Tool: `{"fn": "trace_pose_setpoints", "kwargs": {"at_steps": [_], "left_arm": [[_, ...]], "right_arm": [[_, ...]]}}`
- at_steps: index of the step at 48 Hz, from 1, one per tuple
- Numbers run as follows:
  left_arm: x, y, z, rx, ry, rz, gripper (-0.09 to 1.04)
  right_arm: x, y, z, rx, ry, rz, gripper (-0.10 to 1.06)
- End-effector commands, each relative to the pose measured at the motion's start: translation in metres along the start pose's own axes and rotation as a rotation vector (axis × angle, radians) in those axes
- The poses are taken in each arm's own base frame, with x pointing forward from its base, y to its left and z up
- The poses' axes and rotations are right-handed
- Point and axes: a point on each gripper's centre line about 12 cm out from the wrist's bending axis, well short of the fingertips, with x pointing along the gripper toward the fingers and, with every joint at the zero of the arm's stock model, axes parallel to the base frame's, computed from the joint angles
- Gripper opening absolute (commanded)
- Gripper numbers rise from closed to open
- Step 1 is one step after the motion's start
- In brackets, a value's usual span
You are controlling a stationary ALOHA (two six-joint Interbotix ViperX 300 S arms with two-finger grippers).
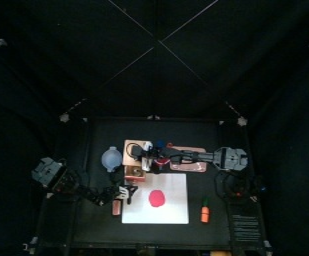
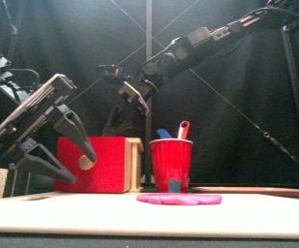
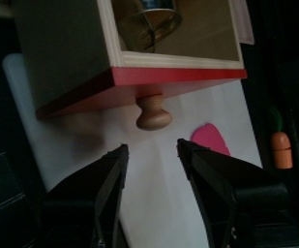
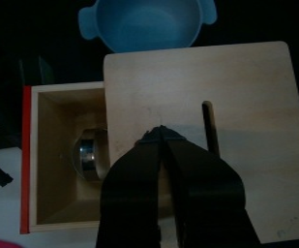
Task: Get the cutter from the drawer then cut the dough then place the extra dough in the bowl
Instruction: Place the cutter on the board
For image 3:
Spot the pink flat dough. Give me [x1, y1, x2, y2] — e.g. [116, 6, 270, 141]
[190, 122, 232, 157]

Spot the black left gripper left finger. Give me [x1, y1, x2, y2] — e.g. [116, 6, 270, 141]
[39, 143, 131, 248]

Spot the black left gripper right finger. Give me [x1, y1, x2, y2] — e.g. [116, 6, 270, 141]
[176, 138, 291, 248]

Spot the wooden drawer cabinet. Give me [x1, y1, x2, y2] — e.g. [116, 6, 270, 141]
[230, 0, 255, 46]

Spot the wooden drawer with red front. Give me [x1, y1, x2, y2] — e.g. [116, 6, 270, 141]
[12, 0, 248, 132]

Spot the round metal cutter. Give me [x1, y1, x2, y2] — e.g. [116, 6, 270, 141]
[118, 0, 184, 54]

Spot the orange toy carrot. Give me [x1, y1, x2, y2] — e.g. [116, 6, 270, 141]
[268, 108, 294, 171]

